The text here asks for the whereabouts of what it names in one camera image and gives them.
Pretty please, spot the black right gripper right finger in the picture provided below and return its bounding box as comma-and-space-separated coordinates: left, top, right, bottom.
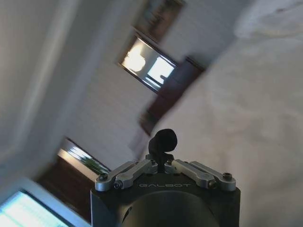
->
163, 129, 237, 190

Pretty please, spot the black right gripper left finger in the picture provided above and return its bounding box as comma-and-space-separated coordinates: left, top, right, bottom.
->
95, 129, 164, 192

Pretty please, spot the white bed sheet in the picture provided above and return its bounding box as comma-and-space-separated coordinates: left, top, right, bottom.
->
132, 30, 303, 227

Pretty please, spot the dark wooden cabinet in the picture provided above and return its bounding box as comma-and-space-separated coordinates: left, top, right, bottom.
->
35, 155, 101, 224

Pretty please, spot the dark wooden headboard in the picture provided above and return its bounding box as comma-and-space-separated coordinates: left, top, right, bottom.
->
138, 56, 207, 136

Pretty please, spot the white framed display screen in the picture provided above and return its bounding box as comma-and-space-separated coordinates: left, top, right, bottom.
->
0, 177, 92, 227

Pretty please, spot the white curtain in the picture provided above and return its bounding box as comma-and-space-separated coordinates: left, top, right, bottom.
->
0, 0, 81, 171

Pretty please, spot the white pillow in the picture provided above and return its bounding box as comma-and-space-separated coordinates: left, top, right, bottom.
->
234, 0, 303, 40

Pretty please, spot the dark framed wall mirror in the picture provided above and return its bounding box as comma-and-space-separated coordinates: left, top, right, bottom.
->
115, 35, 178, 94

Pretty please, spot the framed wall picture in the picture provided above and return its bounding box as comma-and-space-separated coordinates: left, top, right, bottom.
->
134, 0, 187, 41

